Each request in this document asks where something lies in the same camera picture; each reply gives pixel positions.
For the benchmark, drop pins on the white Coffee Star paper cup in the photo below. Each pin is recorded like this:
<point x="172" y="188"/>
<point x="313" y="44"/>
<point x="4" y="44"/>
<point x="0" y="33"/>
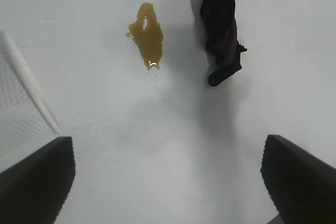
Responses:
<point x="15" y="98"/>

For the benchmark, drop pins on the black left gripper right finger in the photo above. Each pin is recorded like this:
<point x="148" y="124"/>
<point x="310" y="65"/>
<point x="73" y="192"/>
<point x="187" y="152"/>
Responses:
<point x="302" y="187"/>

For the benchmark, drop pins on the brown liquid spill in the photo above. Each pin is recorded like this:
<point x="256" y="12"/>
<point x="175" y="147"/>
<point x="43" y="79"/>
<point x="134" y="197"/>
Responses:
<point x="149" y="37"/>

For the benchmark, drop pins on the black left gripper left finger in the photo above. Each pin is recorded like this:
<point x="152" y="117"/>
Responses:
<point x="34" y="187"/>

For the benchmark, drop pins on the black and purple cloth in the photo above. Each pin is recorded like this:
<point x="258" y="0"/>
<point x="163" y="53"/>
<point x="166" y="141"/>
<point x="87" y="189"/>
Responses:
<point x="220" y="30"/>

